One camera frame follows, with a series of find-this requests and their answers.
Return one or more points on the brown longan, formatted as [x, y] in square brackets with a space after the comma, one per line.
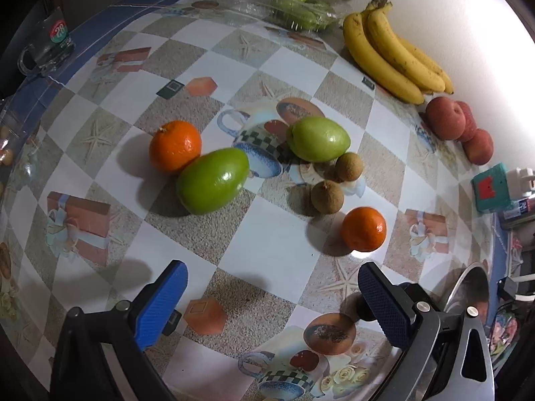
[327, 197]
[349, 167]

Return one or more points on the large green fruit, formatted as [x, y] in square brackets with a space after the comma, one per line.
[317, 139]
[213, 179]

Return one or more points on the clear plastic container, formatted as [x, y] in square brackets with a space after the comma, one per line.
[8, 146]

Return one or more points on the clear plastic bag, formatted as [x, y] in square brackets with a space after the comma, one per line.
[284, 8]

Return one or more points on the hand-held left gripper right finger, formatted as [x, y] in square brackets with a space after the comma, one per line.
[384, 305]

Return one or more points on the orange tangerine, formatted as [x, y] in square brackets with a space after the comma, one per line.
[363, 229]
[175, 146]

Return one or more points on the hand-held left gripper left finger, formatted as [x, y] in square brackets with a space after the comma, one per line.
[161, 300]

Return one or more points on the printed checkered tablecloth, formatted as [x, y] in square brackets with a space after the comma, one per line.
[271, 255]

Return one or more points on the yellow banana bunch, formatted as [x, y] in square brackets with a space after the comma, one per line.
[388, 58]

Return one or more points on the red peach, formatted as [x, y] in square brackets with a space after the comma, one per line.
[445, 119]
[480, 147]
[469, 121]

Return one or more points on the teal box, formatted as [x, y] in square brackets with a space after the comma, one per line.
[491, 188]

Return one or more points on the glass mug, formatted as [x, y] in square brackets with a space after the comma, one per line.
[50, 46]

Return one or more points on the bowl of colourful packets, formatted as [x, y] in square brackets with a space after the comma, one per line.
[501, 330]

